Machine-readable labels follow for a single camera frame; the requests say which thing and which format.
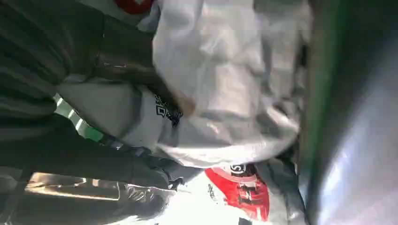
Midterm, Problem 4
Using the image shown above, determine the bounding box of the white parcel with red print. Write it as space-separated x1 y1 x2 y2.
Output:
154 164 307 225

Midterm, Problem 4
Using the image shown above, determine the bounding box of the ribbed grey right arm sleeve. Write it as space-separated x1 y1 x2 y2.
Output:
0 0 76 141

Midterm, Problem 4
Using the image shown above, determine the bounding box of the red and white parcel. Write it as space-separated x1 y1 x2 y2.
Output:
113 0 155 15

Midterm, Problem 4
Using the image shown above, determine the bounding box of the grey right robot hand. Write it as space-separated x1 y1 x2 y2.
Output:
0 0 202 194

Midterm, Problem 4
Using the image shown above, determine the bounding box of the clear plastic wrapped parcel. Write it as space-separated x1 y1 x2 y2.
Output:
24 172 176 219

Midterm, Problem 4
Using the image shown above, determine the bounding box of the white parcel with black print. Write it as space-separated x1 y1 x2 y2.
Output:
57 77 187 153

